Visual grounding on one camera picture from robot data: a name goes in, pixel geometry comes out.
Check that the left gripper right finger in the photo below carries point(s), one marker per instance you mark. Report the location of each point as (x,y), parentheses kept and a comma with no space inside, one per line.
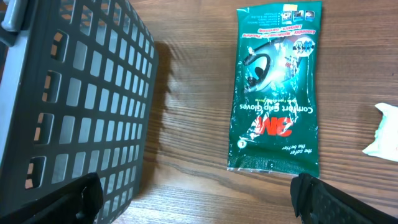
(316,202)

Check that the teal wet wipes pack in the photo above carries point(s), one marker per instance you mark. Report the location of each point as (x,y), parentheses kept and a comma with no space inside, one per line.
(385,138)

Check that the green glove package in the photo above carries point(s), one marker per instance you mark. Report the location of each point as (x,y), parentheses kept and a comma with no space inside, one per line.
(274,125)

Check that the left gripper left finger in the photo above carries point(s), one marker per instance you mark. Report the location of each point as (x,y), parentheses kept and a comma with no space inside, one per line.
(77,202)

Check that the grey plastic mesh basket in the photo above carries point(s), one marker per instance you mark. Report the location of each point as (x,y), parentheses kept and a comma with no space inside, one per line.
(77,79)

